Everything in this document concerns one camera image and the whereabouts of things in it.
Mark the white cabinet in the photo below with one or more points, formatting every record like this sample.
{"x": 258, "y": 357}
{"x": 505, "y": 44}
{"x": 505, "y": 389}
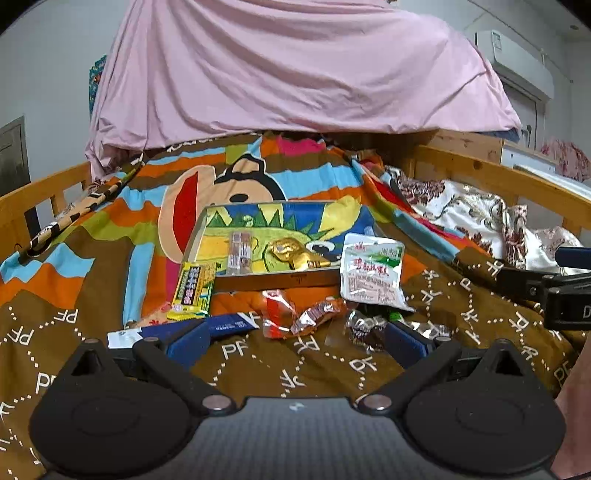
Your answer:
{"x": 521, "y": 157}

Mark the orange red snack packet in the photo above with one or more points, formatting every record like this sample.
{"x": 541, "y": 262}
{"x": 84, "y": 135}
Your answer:
{"x": 277, "y": 314}

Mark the blue white snack packet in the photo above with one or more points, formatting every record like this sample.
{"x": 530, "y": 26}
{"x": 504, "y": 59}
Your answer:
{"x": 231, "y": 325}

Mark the yellow green snack packet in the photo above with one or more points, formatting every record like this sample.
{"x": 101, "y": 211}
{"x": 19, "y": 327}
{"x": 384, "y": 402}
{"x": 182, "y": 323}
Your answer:
{"x": 191, "y": 290}

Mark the white green snack packet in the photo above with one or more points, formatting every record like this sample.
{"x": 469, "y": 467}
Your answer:
{"x": 369, "y": 272}

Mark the dark red candy wrapper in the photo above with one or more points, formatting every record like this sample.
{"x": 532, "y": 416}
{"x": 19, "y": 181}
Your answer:
{"x": 364, "y": 330}

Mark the leopard print cloth strip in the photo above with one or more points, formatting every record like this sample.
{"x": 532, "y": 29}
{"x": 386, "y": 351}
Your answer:
{"x": 78, "y": 207}

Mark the orange foil snack packet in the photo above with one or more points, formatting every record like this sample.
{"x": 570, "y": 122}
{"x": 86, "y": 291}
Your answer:
{"x": 318, "y": 314}

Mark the cartoon printed tin tray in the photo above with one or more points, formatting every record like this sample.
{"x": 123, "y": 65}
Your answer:
{"x": 295, "y": 221}

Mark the silver dark candy wrapper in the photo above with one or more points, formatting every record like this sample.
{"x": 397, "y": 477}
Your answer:
{"x": 431, "y": 331}

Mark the tan red-lettered snack packet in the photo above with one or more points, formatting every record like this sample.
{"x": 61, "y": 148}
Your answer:
{"x": 152, "y": 319}

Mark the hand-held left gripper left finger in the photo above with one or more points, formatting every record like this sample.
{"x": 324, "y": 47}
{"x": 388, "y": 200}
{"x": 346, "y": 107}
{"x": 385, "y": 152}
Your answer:
{"x": 190, "y": 342}

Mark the white air conditioner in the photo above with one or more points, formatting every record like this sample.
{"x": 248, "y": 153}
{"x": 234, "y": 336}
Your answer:
{"x": 512, "y": 60}

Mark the teal floral cloth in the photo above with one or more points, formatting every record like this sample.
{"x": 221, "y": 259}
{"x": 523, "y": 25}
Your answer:
{"x": 96, "y": 78}

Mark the person's right forearm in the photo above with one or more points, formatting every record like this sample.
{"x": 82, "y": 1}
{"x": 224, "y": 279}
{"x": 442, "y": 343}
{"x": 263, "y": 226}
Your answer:
{"x": 575, "y": 415}

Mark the gold foil snack packet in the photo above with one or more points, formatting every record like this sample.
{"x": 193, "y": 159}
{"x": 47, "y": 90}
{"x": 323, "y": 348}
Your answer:
{"x": 291, "y": 251}

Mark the white door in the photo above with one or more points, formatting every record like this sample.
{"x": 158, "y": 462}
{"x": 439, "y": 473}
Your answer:
{"x": 521, "y": 110}

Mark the clear candy bar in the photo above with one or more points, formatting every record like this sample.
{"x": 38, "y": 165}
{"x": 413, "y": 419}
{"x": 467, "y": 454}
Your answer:
{"x": 239, "y": 254}

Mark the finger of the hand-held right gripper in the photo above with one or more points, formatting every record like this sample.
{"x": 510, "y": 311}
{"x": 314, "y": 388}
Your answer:
{"x": 573, "y": 257}
{"x": 521, "y": 280}

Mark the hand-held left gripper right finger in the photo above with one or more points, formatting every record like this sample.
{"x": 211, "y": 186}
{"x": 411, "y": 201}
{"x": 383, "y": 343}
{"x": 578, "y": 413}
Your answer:
{"x": 400, "y": 344}

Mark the pink floral cloth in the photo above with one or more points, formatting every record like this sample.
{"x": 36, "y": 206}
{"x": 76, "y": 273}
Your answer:
{"x": 569, "y": 157}

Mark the small green candy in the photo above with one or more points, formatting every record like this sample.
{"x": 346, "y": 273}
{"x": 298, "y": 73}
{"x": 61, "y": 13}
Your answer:
{"x": 394, "y": 316}

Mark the colourful cartoon printed blanket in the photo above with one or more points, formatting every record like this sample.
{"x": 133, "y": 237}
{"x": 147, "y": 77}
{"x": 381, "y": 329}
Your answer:
{"x": 115, "y": 258}

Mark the white brown floral quilt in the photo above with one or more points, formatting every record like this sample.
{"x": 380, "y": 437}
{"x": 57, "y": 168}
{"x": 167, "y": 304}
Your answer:
{"x": 471, "y": 203}

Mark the pink bed sheet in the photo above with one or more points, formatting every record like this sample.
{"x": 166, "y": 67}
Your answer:
{"x": 300, "y": 69}

